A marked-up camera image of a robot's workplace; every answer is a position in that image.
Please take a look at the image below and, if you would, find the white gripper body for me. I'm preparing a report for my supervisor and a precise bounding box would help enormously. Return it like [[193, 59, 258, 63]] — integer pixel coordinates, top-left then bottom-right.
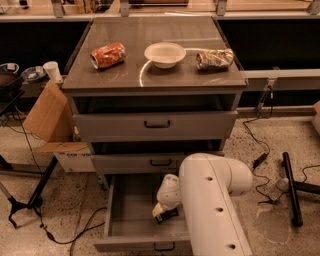
[[157, 174, 182, 211]]

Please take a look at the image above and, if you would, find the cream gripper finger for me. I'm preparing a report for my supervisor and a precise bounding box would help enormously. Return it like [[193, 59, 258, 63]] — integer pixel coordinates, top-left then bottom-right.
[[152, 203, 164, 217]]

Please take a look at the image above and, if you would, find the black rxbar chocolate wrapper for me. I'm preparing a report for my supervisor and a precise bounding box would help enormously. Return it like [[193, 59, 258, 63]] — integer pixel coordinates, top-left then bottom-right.
[[155, 208, 179, 224]]

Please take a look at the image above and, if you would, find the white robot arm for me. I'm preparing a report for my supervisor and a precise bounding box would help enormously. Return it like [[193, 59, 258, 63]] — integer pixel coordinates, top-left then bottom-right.
[[152, 153, 253, 256]]

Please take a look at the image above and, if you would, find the grey open bottom drawer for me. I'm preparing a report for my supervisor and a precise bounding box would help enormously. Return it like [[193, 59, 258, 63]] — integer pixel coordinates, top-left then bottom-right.
[[94, 173, 191, 252]]

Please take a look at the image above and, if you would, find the grey middle drawer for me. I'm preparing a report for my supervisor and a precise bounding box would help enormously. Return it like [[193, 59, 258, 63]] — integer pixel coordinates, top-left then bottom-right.
[[90, 150, 225, 174]]

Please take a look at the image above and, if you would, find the grey top drawer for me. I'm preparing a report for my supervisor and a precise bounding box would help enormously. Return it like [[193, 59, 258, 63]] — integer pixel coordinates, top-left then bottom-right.
[[73, 111, 237, 142]]

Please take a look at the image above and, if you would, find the grey drawer cabinet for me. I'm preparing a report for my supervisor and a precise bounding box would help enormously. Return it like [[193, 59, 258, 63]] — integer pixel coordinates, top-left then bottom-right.
[[61, 15, 248, 188]]

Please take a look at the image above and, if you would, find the clear plastic bottle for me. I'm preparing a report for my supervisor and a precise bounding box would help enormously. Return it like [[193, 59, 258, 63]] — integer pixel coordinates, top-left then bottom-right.
[[269, 177, 289, 201]]

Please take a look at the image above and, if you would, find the white paper bowl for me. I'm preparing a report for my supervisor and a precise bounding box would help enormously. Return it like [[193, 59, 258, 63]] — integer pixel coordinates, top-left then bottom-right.
[[144, 42, 186, 69]]

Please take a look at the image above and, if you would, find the crushed gold soda can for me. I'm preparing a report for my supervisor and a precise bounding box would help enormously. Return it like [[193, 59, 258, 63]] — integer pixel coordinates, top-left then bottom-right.
[[196, 48, 234, 70]]

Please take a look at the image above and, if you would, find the brown cardboard box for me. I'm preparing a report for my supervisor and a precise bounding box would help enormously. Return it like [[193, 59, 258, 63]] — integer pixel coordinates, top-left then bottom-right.
[[23, 80, 95, 172]]

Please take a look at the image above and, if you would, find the crushed orange soda can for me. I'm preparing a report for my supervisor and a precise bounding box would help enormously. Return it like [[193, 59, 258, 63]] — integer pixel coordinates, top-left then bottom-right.
[[90, 42, 126, 69]]

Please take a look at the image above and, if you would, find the white paper cup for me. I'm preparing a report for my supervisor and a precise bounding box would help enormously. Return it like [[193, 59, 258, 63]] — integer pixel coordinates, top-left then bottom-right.
[[43, 61, 63, 84]]

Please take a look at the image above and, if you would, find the blue bowl on shelf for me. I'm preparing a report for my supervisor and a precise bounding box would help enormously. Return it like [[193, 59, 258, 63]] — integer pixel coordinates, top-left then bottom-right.
[[22, 66, 47, 83]]

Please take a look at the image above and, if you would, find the black power adapter cable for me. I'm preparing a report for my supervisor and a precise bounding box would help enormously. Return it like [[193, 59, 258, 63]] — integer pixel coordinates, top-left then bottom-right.
[[242, 117, 279, 206]]

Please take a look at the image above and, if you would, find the black floor cable left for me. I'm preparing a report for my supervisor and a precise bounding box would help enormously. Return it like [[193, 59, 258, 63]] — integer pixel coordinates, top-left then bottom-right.
[[39, 206, 108, 256]]

